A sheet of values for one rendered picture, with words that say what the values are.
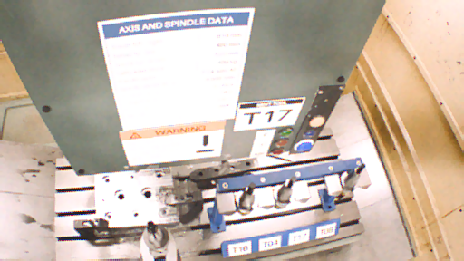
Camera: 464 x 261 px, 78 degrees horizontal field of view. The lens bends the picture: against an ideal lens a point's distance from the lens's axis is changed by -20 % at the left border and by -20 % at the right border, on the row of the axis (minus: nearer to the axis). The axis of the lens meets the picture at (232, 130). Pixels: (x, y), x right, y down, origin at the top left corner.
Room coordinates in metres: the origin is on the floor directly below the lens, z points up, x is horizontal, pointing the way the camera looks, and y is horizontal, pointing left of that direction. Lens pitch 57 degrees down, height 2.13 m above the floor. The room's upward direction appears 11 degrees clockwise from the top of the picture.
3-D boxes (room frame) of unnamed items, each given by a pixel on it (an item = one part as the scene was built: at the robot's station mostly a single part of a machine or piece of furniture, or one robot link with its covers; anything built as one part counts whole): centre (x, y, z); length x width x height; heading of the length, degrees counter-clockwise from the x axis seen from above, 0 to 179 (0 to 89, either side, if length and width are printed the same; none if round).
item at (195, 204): (0.42, 0.12, 0.97); 0.13 x 0.03 x 0.15; 110
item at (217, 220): (0.40, 0.00, 1.05); 0.10 x 0.05 x 0.30; 20
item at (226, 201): (0.35, -0.02, 1.21); 0.07 x 0.05 x 0.01; 20
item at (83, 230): (0.25, 0.42, 0.97); 0.13 x 0.03 x 0.15; 110
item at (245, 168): (0.58, 0.00, 0.93); 0.26 x 0.05 x 0.06; 115
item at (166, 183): (0.40, 0.30, 0.97); 0.29 x 0.23 x 0.05; 110
